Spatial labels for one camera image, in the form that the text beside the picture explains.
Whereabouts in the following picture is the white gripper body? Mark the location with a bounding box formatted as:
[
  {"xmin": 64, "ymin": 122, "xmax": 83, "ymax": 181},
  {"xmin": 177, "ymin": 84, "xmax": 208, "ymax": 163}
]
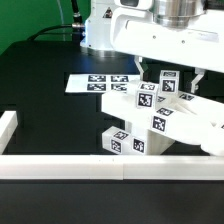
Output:
[{"xmin": 110, "ymin": 0, "xmax": 224, "ymax": 73}]

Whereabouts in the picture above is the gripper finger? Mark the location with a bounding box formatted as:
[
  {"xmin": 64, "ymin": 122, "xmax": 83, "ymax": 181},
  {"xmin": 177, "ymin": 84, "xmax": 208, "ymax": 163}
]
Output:
[
  {"xmin": 134, "ymin": 56, "xmax": 150, "ymax": 81},
  {"xmin": 191, "ymin": 68, "xmax": 206, "ymax": 93}
]

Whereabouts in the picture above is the white chair back frame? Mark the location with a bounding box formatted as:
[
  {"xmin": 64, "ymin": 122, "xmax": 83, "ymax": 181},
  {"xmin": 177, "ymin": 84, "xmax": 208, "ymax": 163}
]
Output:
[{"xmin": 101, "ymin": 80, "xmax": 224, "ymax": 156}]

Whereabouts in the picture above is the small white marker cube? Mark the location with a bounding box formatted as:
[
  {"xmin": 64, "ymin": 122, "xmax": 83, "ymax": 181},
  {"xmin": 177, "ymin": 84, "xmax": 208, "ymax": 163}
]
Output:
[{"xmin": 159, "ymin": 70, "xmax": 180, "ymax": 96}]

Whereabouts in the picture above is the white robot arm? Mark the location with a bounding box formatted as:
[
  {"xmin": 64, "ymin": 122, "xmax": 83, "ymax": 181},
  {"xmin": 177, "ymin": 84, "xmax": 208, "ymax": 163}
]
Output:
[{"xmin": 81, "ymin": 0, "xmax": 224, "ymax": 87}]

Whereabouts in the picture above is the white marker sheet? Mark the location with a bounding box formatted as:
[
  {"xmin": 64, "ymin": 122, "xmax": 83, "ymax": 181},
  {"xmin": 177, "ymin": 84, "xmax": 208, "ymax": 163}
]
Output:
[{"xmin": 65, "ymin": 74, "xmax": 139, "ymax": 93}]

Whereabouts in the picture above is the white U-shaped fence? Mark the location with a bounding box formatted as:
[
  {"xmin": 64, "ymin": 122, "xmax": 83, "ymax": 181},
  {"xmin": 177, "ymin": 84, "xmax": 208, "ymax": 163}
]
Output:
[{"xmin": 0, "ymin": 111, "xmax": 224, "ymax": 180}]

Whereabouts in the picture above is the black cable with connector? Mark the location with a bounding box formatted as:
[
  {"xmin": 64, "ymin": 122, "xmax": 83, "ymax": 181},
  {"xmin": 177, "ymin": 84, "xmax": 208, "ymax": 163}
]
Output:
[{"xmin": 27, "ymin": 0, "xmax": 86, "ymax": 42}]

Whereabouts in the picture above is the thin grey cable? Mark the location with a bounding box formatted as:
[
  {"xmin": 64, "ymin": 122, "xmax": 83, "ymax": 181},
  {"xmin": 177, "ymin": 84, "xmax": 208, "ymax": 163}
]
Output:
[{"xmin": 55, "ymin": 0, "xmax": 66, "ymax": 42}]

